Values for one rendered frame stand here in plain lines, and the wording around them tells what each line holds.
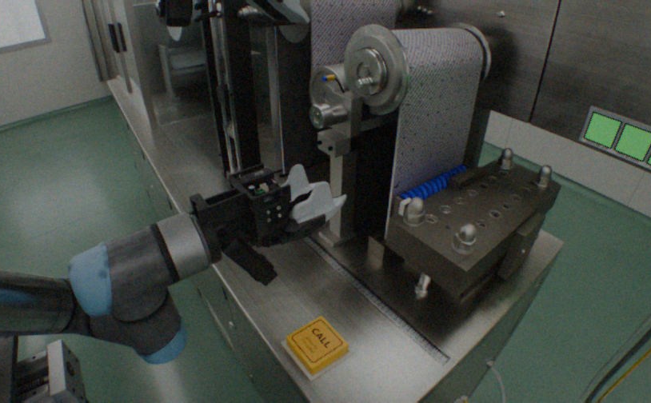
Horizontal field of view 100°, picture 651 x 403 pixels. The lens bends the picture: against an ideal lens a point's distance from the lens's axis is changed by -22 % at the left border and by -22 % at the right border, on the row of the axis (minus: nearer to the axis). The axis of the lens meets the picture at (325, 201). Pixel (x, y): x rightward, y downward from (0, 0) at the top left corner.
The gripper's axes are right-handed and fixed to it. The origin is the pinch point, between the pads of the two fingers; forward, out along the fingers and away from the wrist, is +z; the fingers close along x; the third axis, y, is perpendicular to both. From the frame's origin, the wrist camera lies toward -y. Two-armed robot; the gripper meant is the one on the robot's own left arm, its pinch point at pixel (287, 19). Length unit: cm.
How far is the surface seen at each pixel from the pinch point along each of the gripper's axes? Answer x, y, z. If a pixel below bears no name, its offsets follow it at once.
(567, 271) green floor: -28, 6, 216
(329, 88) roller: 13.1, -0.6, 22.1
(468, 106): -4.4, 11.5, 40.4
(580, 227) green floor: -18, 42, 258
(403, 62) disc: -4.4, 5.8, 17.0
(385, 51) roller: -1.5, 6.2, 15.6
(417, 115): -4.4, 1.7, 26.7
